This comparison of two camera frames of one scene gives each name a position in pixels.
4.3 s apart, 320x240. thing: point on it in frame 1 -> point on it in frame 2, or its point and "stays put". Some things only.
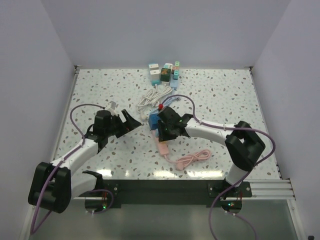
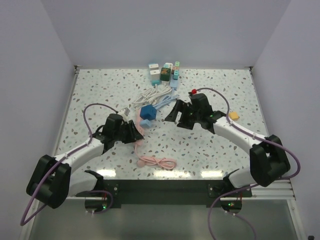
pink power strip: x=163 y=150 -> x=151 y=161
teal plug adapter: x=176 y=74 stays put
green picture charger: x=165 y=75 stays put
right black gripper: x=163 y=136 -> x=182 y=107
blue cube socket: x=153 y=119 -> x=148 y=112
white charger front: x=155 y=74 stays put
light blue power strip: x=174 y=84 stays put
